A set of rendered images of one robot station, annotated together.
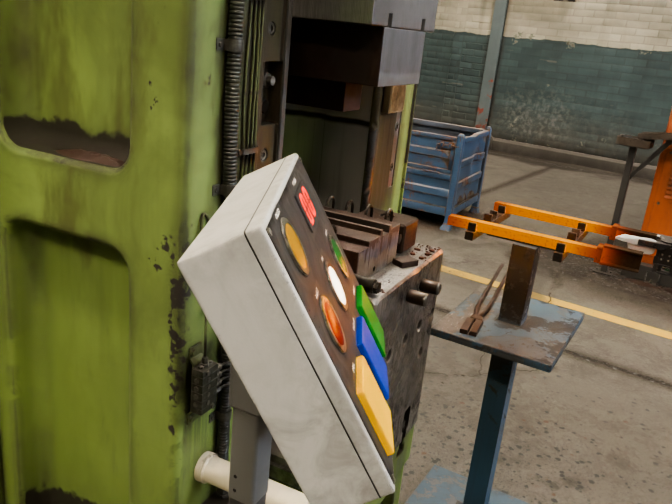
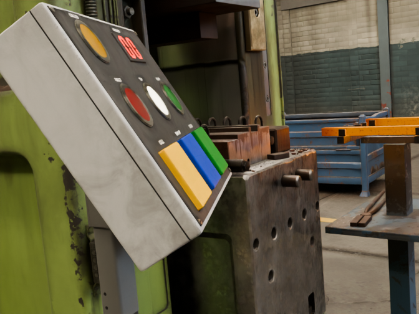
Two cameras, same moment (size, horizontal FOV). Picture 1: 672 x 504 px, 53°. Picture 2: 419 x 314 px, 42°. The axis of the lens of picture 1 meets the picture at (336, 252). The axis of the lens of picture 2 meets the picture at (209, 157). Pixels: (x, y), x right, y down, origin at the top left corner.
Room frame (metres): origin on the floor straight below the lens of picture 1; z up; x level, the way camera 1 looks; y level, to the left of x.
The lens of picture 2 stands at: (-0.01, -0.17, 1.11)
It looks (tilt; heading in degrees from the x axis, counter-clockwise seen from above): 8 degrees down; 8
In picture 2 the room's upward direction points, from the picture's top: 5 degrees counter-clockwise
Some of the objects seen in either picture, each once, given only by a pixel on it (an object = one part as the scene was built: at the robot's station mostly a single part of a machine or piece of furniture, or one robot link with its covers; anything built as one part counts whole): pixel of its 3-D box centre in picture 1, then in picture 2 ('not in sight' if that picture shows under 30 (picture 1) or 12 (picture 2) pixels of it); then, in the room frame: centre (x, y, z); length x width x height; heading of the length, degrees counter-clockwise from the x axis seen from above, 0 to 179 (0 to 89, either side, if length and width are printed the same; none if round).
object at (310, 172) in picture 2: (430, 286); (304, 174); (1.30, -0.20, 0.87); 0.04 x 0.03 x 0.03; 65
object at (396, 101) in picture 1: (397, 74); (254, 20); (1.57, -0.10, 1.27); 0.09 x 0.02 x 0.17; 155
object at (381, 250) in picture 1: (285, 228); (176, 146); (1.32, 0.11, 0.96); 0.42 x 0.20 x 0.09; 65
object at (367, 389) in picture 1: (370, 405); (183, 176); (0.58, -0.05, 1.01); 0.07 x 0.05 x 0.07; 0
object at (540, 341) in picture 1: (511, 322); (399, 216); (1.63, -0.48, 0.67); 0.40 x 0.30 x 0.02; 152
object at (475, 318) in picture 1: (490, 294); (380, 200); (1.78, -0.45, 0.68); 0.60 x 0.04 x 0.01; 159
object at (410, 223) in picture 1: (385, 229); (262, 139); (1.41, -0.10, 0.95); 0.12 x 0.08 x 0.06; 65
